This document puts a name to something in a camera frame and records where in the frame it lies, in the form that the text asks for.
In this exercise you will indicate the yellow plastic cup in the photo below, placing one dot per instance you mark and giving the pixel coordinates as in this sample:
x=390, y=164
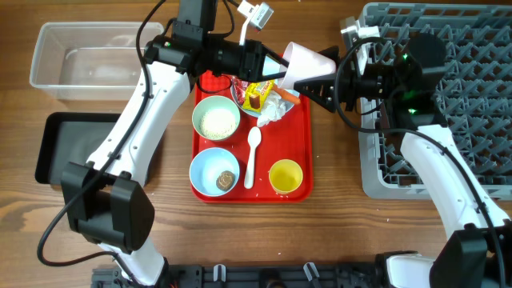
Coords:
x=285, y=176

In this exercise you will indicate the red serving tray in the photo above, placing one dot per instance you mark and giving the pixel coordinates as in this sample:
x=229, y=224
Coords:
x=287, y=138

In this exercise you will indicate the yellow snack wrapper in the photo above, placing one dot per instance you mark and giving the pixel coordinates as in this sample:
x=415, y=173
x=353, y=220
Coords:
x=256, y=95

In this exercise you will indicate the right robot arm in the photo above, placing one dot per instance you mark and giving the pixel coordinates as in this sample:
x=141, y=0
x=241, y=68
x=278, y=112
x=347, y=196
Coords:
x=477, y=252

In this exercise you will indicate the white plastic spoon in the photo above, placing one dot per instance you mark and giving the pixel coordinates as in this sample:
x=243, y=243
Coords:
x=254, y=139

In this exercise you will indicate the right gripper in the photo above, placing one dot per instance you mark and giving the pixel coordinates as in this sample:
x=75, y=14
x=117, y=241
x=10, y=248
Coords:
x=349, y=83

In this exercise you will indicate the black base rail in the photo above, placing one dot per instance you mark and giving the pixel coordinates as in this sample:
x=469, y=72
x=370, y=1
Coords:
x=343, y=275

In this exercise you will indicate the white tissue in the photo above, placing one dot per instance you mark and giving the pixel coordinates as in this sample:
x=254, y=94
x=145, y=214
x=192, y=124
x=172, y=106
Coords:
x=273, y=109

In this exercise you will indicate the orange carrot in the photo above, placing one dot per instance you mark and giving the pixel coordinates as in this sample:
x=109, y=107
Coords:
x=287, y=96

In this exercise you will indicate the light blue bowl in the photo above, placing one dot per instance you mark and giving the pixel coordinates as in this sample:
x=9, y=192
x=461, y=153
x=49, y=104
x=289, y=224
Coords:
x=207, y=166

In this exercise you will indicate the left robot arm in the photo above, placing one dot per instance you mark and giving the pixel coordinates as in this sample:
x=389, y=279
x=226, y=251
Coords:
x=104, y=198

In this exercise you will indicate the light blue plate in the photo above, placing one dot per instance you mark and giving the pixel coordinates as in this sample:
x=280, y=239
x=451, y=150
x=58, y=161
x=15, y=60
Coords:
x=289, y=105

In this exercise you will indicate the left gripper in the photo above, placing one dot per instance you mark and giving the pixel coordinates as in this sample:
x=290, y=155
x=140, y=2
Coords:
x=254, y=61

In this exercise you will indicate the clear plastic bin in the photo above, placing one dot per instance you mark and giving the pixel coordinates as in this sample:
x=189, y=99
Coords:
x=86, y=61

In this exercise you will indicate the pink plastic cup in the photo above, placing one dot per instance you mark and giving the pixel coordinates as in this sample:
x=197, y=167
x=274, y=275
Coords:
x=303, y=64

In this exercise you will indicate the black plastic tray bin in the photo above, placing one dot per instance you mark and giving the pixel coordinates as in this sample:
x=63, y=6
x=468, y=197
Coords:
x=70, y=137

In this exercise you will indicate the grey dishwasher rack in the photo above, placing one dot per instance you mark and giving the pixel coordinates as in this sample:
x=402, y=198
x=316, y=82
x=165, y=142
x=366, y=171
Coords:
x=475, y=94

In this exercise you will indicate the red snack wrapper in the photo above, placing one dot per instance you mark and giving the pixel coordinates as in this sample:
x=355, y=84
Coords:
x=240, y=88

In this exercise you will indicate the green bowl with rice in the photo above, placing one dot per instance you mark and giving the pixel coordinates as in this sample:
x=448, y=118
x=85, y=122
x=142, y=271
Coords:
x=216, y=118

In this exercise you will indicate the brown chocolate cookie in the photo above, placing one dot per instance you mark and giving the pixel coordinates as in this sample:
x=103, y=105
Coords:
x=225, y=180

